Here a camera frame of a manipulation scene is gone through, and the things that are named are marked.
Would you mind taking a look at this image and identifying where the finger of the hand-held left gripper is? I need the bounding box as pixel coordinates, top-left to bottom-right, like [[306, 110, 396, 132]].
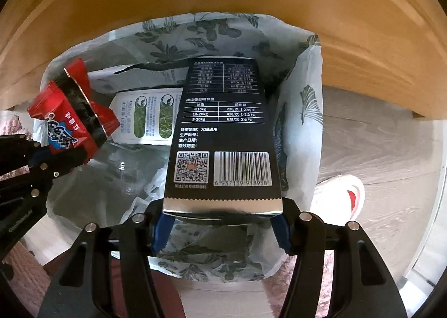
[[0, 154, 89, 202], [0, 134, 42, 173]]

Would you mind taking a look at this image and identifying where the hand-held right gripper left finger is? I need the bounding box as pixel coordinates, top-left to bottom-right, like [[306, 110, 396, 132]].
[[38, 205, 172, 318]]

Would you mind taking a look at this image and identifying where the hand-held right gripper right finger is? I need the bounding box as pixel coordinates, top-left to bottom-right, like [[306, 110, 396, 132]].
[[272, 199, 407, 318]]

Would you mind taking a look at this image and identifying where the red black snack packet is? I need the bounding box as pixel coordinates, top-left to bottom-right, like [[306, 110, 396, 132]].
[[27, 58, 121, 165]]

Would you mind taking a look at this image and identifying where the clear plastic cup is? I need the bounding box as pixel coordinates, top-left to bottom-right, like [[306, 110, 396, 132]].
[[87, 145, 168, 207]]

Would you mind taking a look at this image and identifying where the floral plastic-lined trash bin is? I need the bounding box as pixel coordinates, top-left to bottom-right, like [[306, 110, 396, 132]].
[[33, 14, 324, 282]]

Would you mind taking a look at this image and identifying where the white milk carton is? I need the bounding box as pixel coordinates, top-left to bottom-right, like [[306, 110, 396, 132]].
[[108, 88, 186, 146]]

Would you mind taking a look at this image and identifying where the dark blue carton box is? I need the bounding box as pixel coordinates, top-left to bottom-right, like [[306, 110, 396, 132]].
[[162, 57, 284, 226]]

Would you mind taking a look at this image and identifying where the person's right leg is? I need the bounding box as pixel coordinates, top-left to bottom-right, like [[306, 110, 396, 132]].
[[265, 252, 332, 318]]

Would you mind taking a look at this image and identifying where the white red slipper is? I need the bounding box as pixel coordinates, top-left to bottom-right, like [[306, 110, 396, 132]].
[[312, 175, 366, 235]]

